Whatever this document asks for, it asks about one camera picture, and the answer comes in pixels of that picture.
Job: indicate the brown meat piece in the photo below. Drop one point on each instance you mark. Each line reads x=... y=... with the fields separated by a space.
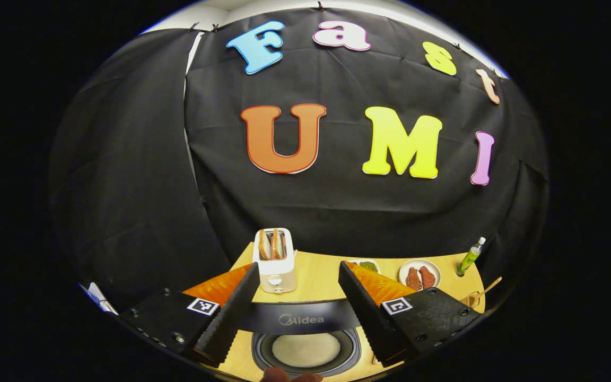
x=428 y=277
x=414 y=278

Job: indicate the white divided bean dish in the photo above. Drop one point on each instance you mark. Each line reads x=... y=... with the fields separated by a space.
x=368 y=265

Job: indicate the white rice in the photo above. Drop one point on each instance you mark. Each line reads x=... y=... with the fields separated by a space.
x=305 y=350

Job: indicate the black silver rice cooker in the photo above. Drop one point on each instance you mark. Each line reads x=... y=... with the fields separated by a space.
x=300 y=318

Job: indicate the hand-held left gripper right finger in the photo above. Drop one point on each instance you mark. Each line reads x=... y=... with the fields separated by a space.
x=366 y=315

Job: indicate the white toaster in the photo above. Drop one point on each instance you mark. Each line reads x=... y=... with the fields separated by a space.
x=276 y=276

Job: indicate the wooden spoon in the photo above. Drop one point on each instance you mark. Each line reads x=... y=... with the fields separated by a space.
x=488 y=289

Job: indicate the black backdrop cloth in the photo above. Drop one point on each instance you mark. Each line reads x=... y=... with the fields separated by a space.
x=311 y=212

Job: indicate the toast slice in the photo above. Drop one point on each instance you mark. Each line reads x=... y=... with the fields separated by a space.
x=265 y=245
x=278 y=244

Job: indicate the green label drink bottle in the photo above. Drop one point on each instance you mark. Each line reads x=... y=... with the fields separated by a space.
x=469 y=259

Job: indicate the white round plate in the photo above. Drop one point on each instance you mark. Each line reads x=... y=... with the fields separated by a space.
x=419 y=262

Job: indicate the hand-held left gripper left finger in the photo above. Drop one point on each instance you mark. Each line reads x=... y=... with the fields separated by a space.
x=231 y=313

